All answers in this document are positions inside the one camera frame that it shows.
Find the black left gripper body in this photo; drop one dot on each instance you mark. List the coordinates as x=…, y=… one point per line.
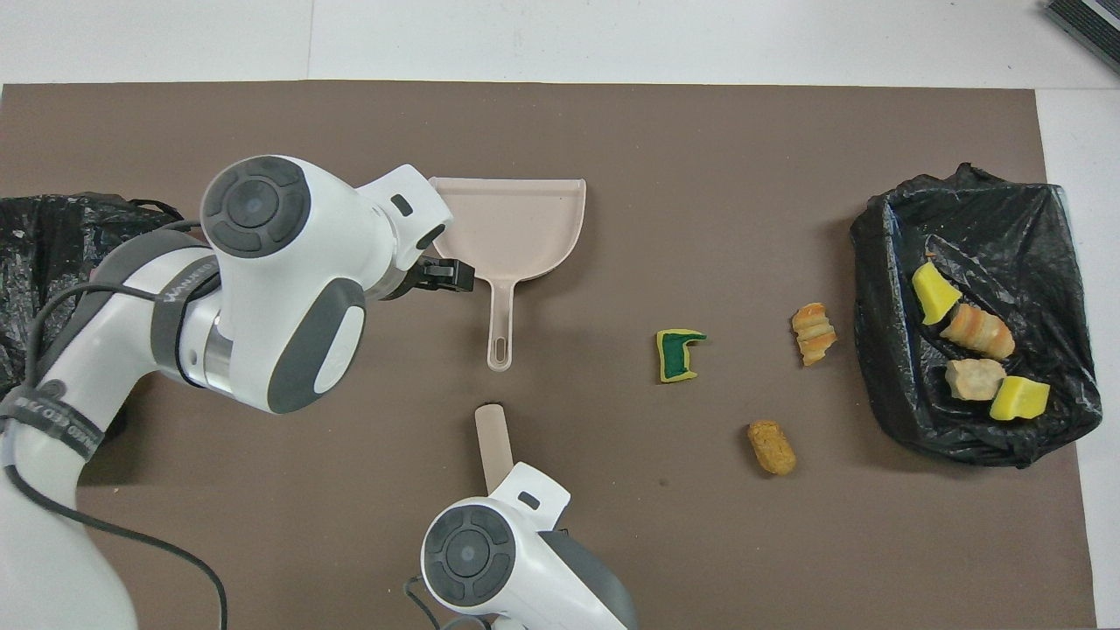
x=416, y=280

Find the beige plastic dustpan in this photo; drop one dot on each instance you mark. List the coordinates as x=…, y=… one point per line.
x=516, y=227

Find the beige hand brush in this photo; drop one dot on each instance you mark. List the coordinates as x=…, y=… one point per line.
x=492, y=437

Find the notched green yellow sponge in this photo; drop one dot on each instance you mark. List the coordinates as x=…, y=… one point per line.
x=674, y=354

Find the brown fried nugget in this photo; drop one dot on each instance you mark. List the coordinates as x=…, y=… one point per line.
x=772, y=447

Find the striped orange croissant piece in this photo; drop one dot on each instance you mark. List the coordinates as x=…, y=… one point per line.
x=814, y=334
x=980, y=331

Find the yellow sponge chunk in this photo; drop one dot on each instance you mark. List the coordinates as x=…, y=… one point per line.
x=934, y=293

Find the pale bread chunk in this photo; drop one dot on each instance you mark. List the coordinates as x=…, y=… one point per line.
x=973, y=379

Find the small green yellow sponge piece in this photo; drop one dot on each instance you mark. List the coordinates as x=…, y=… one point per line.
x=1019, y=398

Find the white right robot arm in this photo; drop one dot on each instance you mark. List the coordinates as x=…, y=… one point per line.
x=490, y=560

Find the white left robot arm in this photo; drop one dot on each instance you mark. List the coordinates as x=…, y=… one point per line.
x=262, y=262

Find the black plastic trash bag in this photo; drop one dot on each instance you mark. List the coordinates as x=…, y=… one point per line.
x=26, y=254
x=910, y=402

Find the brown table mat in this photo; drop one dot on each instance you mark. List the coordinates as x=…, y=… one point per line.
x=700, y=157

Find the dark ribbed vent panel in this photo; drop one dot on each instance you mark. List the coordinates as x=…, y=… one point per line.
x=1089, y=24

